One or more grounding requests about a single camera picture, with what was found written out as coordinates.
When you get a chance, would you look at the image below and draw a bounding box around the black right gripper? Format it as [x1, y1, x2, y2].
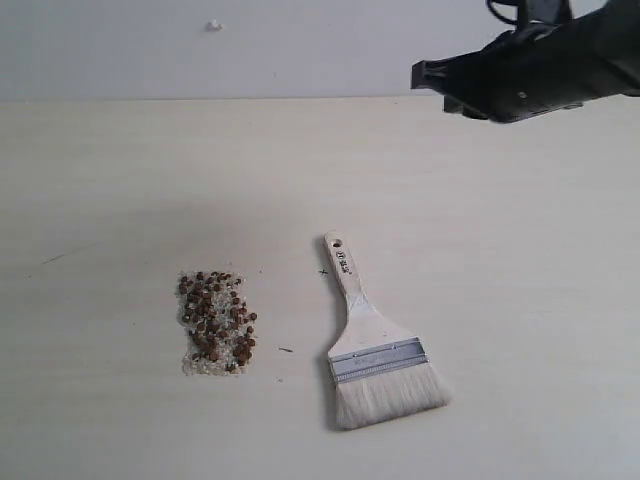
[410, 31, 530, 120]

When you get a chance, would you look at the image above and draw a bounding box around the white wooden paint brush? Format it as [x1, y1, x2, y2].
[324, 232, 452, 430]

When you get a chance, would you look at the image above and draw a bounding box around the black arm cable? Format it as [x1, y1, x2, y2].
[483, 0, 526, 26]

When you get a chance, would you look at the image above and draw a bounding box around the beans and rice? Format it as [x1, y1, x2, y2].
[175, 270, 258, 376]

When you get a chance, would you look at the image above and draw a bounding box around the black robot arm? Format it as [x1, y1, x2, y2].
[410, 0, 639, 124]

